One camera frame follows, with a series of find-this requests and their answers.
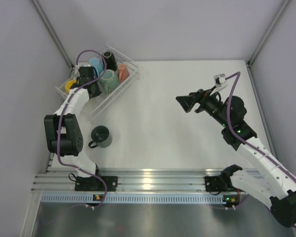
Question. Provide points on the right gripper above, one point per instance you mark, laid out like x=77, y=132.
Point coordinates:
x=203, y=97

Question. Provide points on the small pink cup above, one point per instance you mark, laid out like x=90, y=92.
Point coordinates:
x=123, y=72

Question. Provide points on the teal speckled ceramic mug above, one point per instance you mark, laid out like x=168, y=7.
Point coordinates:
x=109, y=81

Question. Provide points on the black mug white inside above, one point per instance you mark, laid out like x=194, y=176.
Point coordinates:
x=110, y=60

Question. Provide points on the dark green mug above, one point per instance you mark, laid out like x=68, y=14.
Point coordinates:
x=101, y=137

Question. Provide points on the light blue cup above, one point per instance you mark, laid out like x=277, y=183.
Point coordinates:
x=97, y=64

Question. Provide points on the yellow enamel mug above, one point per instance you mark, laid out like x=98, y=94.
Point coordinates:
x=69, y=86

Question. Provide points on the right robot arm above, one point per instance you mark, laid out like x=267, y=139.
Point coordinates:
x=277, y=190

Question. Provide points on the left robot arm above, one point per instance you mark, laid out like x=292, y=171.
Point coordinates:
x=64, y=137

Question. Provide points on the clear acrylic dish rack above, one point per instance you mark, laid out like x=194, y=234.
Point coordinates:
x=102, y=75

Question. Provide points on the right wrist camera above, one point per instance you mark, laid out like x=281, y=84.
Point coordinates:
x=220, y=82

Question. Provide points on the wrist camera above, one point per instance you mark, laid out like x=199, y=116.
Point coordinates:
x=220, y=82
x=83, y=66

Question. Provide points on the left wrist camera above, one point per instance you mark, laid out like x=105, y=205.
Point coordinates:
x=83, y=66

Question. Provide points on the aluminium mounting rail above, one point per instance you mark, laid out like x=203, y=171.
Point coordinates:
x=132, y=180

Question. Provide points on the perforated cable tray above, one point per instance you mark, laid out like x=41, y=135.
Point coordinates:
x=135, y=198

